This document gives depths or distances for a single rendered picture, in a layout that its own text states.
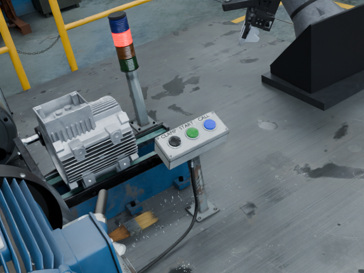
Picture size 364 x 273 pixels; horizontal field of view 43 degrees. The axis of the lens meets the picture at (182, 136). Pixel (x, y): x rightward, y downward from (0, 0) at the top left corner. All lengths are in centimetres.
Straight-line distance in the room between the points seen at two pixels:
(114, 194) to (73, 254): 77
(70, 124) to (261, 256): 56
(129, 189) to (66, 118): 29
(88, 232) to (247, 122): 112
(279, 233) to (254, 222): 7
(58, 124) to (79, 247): 65
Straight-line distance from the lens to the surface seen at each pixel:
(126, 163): 122
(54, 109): 124
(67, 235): 55
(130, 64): 154
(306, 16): 168
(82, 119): 116
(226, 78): 189
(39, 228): 52
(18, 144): 133
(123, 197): 130
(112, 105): 121
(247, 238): 119
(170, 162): 106
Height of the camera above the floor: 167
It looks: 34 degrees down
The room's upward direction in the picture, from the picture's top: 11 degrees counter-clockwise
